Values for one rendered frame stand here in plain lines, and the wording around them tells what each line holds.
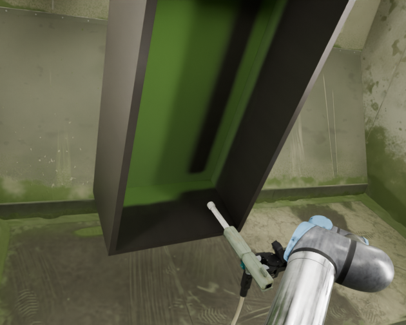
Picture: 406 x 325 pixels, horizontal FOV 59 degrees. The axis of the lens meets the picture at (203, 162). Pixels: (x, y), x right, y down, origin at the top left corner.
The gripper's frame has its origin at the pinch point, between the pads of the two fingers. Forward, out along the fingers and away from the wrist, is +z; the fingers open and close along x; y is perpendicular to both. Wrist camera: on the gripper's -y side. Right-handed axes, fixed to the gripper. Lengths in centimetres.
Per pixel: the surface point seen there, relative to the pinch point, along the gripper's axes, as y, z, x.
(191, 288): 48, 4, 31
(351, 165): 37, -163, 87
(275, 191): 46, -88, 86
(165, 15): -81, 22, 47
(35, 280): 44, 75, 58
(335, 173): 40, -145, 85
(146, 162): -16, 23, 57
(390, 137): 8, -180, 77
